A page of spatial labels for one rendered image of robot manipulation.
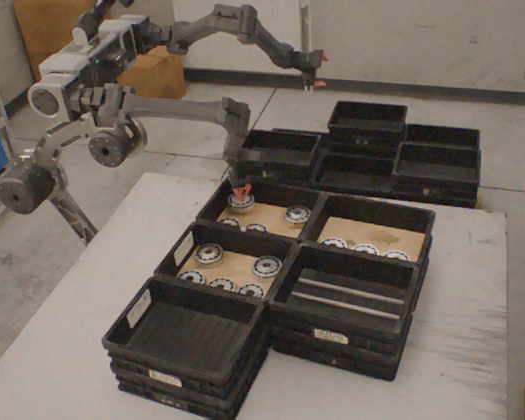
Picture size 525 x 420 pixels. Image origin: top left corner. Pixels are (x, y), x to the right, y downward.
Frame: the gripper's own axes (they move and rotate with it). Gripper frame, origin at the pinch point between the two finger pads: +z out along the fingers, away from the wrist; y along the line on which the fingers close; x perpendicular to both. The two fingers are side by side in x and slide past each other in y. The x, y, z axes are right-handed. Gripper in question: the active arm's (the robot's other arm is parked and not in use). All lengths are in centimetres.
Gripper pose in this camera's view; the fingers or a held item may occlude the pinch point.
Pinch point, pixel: (240, 196)
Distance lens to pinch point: 238.3
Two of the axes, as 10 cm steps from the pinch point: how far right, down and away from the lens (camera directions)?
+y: -2.6, -5.4, 8.0
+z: 0.5, 8.2, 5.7
